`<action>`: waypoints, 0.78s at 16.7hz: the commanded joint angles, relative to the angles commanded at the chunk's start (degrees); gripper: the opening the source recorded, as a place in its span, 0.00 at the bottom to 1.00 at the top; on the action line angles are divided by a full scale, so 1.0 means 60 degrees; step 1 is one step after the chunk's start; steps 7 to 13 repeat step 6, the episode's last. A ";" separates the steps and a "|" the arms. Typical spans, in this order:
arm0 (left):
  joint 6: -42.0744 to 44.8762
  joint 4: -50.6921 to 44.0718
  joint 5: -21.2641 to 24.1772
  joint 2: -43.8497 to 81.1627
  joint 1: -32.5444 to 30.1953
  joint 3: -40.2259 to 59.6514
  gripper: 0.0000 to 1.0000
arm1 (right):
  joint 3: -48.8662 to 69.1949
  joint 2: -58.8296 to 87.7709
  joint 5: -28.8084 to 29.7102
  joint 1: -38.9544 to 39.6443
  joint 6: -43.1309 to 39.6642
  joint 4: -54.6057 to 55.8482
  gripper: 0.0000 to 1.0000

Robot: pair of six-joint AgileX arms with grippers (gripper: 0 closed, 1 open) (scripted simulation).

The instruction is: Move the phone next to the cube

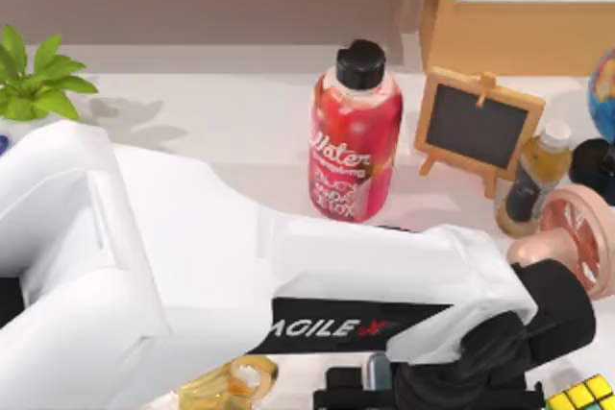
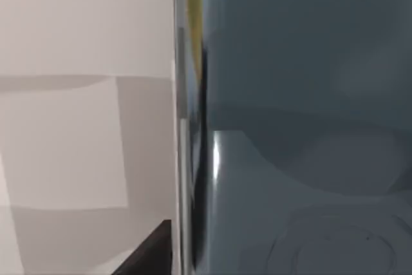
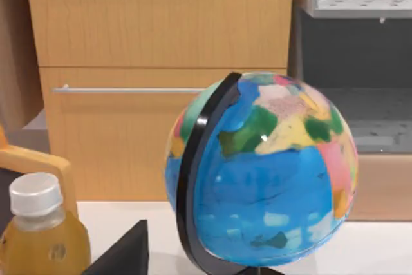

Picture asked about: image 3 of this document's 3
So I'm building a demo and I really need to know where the plain wooden drawer front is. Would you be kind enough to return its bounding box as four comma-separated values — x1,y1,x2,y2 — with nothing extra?
23,0,296,69

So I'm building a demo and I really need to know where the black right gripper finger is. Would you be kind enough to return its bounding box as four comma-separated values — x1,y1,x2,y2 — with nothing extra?
84,219,149,275

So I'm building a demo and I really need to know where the wooden cupboard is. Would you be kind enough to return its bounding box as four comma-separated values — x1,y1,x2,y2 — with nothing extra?
0,0,412,222

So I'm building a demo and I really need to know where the orange juice bottle white cap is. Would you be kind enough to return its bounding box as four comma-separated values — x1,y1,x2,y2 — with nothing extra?
0,171,93,275

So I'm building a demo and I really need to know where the colourful globe on black stand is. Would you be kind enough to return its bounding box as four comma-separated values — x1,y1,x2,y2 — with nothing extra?
164,71,359,275

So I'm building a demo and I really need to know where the pale wooden drawer front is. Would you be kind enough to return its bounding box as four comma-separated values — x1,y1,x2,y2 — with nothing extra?
350,151,412,222

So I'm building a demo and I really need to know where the long metal handle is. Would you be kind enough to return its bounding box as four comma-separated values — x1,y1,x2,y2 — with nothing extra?
51,84,207,95

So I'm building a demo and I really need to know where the wooden drawer front with handle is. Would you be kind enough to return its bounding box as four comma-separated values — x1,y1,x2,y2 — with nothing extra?
38,66,288,202

